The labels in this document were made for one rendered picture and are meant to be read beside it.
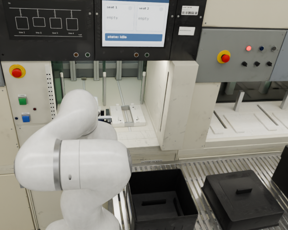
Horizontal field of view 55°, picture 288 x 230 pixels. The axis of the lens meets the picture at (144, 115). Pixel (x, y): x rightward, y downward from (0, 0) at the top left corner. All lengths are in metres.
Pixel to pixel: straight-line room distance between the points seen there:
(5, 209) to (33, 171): 1.41
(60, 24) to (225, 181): 1.09
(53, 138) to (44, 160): 0.06
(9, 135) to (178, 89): 0.87
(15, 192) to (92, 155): 1.32
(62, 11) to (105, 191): 0.83
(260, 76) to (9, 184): 1.51
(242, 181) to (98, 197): 1.07
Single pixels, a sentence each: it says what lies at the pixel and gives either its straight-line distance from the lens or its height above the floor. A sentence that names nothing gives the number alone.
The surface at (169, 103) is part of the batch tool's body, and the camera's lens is 1.42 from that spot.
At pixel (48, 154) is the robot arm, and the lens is 0.55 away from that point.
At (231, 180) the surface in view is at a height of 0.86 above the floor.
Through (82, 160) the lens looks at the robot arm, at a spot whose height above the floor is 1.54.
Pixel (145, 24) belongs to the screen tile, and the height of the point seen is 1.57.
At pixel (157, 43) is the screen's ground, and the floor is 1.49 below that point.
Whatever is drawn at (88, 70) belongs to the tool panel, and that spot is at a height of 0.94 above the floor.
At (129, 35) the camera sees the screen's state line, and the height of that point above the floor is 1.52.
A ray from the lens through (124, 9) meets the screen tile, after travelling 1.24.
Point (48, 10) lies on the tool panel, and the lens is 1.24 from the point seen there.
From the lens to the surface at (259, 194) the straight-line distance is 1.55.
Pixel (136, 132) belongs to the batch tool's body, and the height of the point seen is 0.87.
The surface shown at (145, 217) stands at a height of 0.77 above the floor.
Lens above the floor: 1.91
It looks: 34 degrees down
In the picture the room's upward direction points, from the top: 6 degrees clockwise
